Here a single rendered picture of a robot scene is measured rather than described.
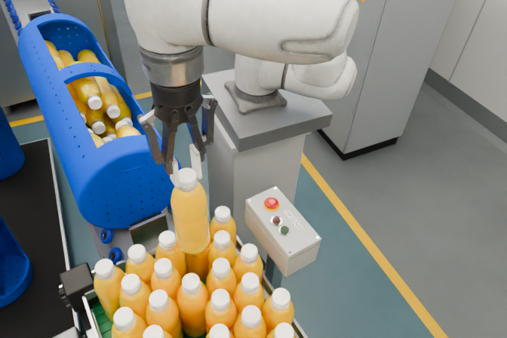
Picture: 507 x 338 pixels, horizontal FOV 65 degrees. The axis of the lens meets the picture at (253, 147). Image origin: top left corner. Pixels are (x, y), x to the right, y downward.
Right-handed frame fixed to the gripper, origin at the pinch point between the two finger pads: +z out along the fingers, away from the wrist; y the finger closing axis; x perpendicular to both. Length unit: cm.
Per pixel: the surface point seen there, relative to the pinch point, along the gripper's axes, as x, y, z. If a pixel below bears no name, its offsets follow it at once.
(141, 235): -17.0, 8.0, 37.9
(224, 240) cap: 1.6, -7.1, 27.6
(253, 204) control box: -5.3, -19.5, 29.3
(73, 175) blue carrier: -32.1, 18.0, 23.2
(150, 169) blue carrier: -25.2, 0.2, 24.0
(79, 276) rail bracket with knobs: -13.9, 25.2, 38.9
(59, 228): -104, 33, 125
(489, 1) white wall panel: -93, -270, 59
